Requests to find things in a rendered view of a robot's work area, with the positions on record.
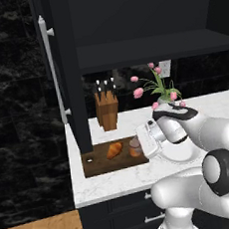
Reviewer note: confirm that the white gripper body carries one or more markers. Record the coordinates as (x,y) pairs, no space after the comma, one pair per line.
(148,142)

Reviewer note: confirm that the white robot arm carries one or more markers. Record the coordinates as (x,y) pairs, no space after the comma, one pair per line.
(191,192)

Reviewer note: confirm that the jam jar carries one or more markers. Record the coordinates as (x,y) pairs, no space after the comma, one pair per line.
(134,147)

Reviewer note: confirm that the orange croissant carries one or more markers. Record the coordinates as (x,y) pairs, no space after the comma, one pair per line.
(114,150)

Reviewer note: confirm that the dark wooden cutting board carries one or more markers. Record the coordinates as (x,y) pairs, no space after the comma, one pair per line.
(98,165)

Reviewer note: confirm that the dark base cabinet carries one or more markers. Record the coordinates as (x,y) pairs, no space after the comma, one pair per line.
(96,225)

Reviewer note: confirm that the dark cabinet door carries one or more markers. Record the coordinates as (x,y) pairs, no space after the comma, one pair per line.
(69,74)

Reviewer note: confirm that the white plate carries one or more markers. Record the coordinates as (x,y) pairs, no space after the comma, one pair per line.
(177,156)

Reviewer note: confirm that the wooden knife block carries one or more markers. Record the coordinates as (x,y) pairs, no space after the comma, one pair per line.
(107,112)

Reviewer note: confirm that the pink tulips in white vase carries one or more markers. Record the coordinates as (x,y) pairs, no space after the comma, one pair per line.
(159,87)

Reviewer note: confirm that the white wall outlet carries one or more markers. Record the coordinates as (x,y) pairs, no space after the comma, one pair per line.
(165,68)

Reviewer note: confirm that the dark wall cabinet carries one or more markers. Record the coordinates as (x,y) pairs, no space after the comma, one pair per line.
(150,22)

